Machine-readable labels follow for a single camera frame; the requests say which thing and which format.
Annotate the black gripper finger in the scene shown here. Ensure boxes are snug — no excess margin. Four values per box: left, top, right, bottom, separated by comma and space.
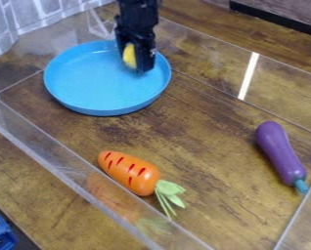
134, 31, 156, 73
116, 30, 133, 59

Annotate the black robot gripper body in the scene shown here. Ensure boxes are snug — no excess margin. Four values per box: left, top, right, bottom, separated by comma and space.
116, 0, 158, 41

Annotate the yellow toy lemon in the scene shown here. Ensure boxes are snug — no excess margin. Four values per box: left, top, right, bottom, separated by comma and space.
124, 43, 137, 69

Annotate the round blue tray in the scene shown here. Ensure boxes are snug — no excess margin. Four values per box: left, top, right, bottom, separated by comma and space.
43, 40, 172, 116

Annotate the white curtain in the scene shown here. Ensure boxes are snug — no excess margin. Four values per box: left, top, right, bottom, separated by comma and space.
0, 0, 116, 56

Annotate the black baseboard strip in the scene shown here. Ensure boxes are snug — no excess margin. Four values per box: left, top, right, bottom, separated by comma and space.
229, 0, 311, 35

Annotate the purple toy eggplant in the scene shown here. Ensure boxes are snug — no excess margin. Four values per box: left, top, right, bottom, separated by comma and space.
256, 121, 309, 193

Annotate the orange toy carrot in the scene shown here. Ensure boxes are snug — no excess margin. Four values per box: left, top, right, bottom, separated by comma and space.
98, 150, 185, 217

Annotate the blue box corner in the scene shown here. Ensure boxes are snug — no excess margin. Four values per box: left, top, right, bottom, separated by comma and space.
0, 216, 19, 250

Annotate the clear acrylic enclosure wall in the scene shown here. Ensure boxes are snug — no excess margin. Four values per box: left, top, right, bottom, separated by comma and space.
0, 3, 311, 250

